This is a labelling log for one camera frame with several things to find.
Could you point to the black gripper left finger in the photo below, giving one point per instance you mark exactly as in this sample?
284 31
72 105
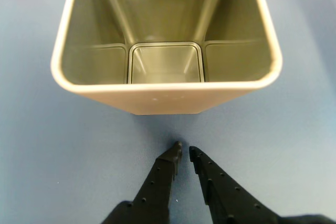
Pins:
152 195

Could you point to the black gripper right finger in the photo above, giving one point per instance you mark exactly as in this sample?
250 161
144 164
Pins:
225 197

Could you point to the beige square metal container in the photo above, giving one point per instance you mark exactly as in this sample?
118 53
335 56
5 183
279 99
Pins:
165 98

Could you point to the dark table mat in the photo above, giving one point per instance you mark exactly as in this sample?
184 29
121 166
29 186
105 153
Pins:
52 155

